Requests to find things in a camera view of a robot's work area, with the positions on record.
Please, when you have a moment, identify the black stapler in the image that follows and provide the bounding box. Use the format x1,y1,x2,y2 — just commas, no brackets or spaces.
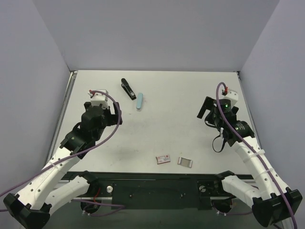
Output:
121,78,136,100

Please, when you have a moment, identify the light blue stapler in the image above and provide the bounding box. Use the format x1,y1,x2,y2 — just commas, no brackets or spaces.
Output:
136,93,143,111

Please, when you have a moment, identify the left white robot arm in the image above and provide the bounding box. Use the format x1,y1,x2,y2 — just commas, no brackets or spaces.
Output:
3,102,122,229

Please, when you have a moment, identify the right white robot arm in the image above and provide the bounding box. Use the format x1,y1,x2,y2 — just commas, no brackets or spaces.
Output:
197,97,303,227

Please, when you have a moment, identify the open staple box tray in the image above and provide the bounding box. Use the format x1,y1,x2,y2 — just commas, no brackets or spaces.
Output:
177,157,193,168

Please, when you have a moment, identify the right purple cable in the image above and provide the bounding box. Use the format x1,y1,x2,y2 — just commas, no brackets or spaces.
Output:
215,82,298,229

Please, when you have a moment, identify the purple cable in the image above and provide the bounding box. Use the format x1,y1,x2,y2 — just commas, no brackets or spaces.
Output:
0,90,122,212
215,82,298,229

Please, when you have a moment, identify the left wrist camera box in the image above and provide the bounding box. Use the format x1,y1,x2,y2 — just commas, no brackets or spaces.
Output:
88,90,109,109

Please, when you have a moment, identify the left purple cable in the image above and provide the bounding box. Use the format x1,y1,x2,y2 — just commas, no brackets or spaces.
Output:
0,90,122,212

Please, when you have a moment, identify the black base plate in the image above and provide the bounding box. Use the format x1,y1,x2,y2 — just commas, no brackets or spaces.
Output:
59,171,258,211

